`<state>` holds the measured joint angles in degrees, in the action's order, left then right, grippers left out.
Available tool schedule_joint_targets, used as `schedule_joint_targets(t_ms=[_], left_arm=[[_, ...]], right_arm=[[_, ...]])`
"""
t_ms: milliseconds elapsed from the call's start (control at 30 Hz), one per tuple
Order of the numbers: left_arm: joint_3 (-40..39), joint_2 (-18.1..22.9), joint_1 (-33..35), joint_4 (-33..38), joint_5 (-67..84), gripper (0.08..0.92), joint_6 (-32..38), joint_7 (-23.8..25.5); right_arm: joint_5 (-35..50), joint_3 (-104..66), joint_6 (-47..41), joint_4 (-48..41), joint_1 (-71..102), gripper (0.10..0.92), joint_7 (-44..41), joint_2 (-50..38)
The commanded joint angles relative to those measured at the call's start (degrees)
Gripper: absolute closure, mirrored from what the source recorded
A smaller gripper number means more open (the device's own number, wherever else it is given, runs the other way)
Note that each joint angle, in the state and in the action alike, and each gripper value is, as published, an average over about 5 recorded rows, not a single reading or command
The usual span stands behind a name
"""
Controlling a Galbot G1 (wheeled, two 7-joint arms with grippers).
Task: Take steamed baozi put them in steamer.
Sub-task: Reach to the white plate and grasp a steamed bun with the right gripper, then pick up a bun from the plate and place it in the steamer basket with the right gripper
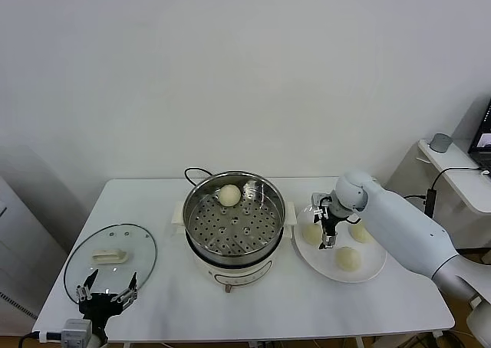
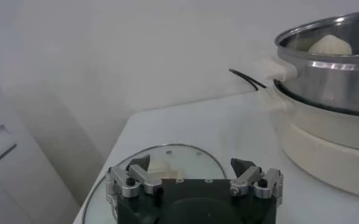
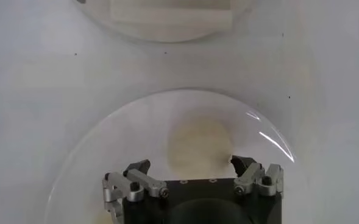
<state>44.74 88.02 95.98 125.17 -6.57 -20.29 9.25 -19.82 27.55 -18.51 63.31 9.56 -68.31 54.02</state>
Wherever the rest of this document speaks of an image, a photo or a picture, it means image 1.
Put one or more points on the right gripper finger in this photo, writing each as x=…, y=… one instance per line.
x=328, y=242
x=317, y=214

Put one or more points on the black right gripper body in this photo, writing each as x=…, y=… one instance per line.
x=330, y=222

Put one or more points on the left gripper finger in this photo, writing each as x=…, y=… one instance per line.
x=86, y=286
x=130, y=290

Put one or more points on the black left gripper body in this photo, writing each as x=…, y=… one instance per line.
x=97, y=306

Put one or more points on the white steamed baozi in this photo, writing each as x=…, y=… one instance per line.
x=230, y=195
x=348, y=258
x=311, y=235
x=360, y=234

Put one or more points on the round glass pot lid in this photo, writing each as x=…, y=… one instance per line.
x=115, y=237

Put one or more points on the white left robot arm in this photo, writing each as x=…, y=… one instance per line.
x=100, y=338

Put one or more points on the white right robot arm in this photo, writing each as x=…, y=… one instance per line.
x=403, y=225

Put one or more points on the stainless steel steamer basket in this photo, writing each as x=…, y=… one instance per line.
x=234, y=225

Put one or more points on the white round plate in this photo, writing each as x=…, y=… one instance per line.
x=326, y=265

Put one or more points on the white floor cabinet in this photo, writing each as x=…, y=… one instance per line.
x=23, y=248

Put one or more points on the black laptop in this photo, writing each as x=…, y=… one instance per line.
x=482, y=141

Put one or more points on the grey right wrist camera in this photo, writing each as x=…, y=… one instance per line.
x=319, y=200

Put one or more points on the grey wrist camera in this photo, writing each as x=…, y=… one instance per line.
x=319, y=200
x=76, y=330

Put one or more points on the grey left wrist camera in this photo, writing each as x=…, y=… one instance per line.
x=76, y=330

